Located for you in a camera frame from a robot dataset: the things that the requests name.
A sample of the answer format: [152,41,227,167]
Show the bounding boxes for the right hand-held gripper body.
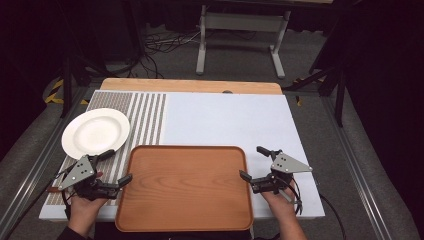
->
[250,149,314,195]

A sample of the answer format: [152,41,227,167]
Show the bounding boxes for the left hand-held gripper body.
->
[58,154,121,202]

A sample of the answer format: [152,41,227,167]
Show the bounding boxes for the person's right hand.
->
[260,181,298,218]

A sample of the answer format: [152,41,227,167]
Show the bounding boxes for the person's left hand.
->
[67,195,108,237]

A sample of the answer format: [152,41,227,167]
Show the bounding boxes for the white ceramic plate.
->
[61,107,131,161]

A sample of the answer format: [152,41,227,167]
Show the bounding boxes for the white table board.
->
[38,89,326,222]

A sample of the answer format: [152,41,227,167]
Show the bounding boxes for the grey striped placemat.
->
[45,90,168,207]

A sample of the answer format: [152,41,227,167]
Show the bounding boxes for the brown wooden tray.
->
[114,144,255,233]

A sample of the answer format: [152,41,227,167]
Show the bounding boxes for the yellow black hazard tape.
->
[44,78,90,106]

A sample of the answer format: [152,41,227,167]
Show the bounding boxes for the black metal stand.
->
[54,0,111,119]

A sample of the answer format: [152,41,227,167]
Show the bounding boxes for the black tripod stand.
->
[283,0,364,128]

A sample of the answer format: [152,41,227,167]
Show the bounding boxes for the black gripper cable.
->
[283,178,348,240]
[49,164,73,222]

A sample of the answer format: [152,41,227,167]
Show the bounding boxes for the aluminium floor rail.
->
[0,85,90,240]
[320,95,395,240]

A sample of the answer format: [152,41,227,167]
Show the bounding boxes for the black floor cables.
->
[131,28,203,79]

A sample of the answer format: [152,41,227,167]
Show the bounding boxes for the grey metal table frame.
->
[195,4,292,80]

